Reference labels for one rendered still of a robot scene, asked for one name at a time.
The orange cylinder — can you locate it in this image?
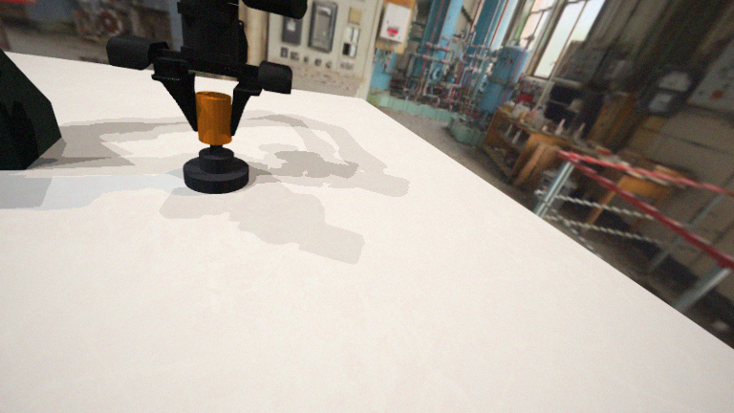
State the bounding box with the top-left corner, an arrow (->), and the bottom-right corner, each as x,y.
195,91 -> 232,145

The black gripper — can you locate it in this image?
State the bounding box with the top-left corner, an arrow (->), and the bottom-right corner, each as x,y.
106,0 -> 292,136

